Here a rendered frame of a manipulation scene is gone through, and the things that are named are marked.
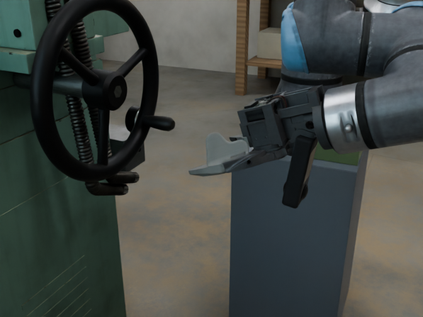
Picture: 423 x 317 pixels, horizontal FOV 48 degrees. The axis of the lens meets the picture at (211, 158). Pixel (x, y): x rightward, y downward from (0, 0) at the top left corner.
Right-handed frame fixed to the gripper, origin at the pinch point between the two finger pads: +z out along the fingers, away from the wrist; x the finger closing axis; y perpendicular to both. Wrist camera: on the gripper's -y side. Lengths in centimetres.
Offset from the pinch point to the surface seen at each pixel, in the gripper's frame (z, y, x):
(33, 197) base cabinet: 35.0, 0.5, 7.1
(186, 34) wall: 180, 25, -315
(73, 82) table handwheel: 15.1, 17.8, 6.8
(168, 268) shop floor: 63, -51, -52
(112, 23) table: 25.6, 26.6, -21.0
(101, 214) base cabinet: 39.4, -11.7, -10.9
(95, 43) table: 16.9, 22.8, -3.3
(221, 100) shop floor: 124, -28, -237
